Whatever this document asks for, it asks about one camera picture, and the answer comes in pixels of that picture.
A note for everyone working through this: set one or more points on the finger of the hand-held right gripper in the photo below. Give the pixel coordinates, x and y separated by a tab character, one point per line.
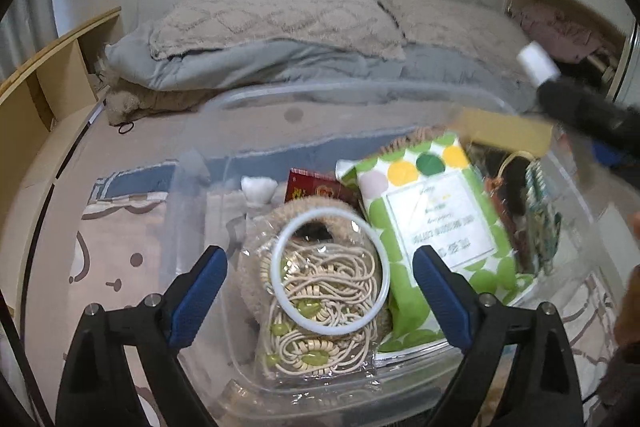
620	127

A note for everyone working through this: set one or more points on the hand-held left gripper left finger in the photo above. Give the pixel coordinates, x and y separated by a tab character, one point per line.
197	297

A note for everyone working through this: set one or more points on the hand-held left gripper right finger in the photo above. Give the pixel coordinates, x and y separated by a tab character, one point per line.
442	302

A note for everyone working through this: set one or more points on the clear plastic storage bin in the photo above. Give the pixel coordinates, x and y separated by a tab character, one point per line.
195	187

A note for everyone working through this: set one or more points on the tan cardboard box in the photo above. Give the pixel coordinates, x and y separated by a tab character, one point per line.
505	132

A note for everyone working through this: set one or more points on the white wardrobe door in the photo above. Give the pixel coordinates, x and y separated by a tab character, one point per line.
630	72

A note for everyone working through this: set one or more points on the green dotted tissue pack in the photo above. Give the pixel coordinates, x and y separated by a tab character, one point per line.
430	217

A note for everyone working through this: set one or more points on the bear print bed sheet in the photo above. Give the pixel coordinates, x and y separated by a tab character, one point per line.
100	257

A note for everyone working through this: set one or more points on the green patterned pouch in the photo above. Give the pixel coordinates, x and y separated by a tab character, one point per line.
542	217

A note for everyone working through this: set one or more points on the pink folded clothes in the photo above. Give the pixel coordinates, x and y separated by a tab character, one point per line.
555	27

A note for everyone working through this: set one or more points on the bag of white cotton balls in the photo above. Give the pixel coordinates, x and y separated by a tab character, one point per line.
257	189

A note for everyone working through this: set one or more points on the beige fuzzy plush item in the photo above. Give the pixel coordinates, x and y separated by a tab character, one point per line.
300	212

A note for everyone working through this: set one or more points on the red box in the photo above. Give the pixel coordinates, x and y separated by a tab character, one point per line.
310	187

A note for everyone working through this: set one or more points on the beige textured pillow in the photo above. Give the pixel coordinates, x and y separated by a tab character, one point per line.
450	27
270	22

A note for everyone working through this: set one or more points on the brown fuzzy blanket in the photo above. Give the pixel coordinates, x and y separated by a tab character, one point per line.
150	99

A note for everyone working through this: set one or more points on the grey duvet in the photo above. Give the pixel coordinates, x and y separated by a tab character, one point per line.
250	67

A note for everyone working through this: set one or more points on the wooden bedside shelf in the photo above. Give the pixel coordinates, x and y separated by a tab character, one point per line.
30	107

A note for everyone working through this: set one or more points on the pale grey curtain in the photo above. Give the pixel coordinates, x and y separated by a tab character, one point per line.
25	17

